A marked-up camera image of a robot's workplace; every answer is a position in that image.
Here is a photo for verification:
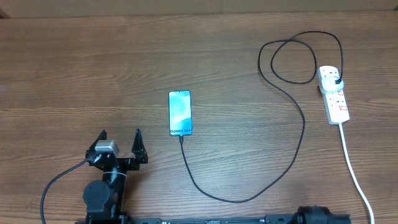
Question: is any Galaxy smartphone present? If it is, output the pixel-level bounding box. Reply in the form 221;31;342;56
169;90;193;136

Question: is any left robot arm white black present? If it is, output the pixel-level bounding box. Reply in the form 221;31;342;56
40;129;148;223

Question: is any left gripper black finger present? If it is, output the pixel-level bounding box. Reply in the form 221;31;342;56
86;129;107;156
131;129;148;164

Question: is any white power strip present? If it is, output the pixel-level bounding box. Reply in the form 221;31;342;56
317;65;349;125

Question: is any white power strip cord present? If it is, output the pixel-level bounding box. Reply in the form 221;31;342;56
338;123;376;224

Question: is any white USB charger plug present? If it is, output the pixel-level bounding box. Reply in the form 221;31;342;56
319;77;344;94

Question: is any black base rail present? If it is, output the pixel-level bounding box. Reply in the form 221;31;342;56
76;214;294;224

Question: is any black USB charging cable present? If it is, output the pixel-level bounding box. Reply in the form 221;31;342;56
178;30;345;204

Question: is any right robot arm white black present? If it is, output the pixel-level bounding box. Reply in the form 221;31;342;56
292;206;351;224

